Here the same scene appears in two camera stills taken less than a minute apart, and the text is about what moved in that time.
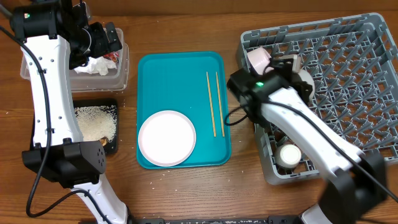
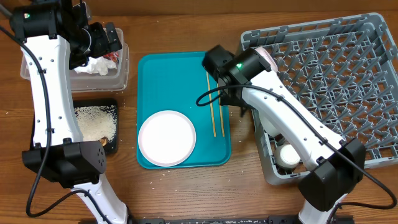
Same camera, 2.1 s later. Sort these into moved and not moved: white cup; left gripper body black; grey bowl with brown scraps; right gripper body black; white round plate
Moved: grey bowl with brown scraps; right gripper body black
Not moved: white cup; left gripper body black; white round plate
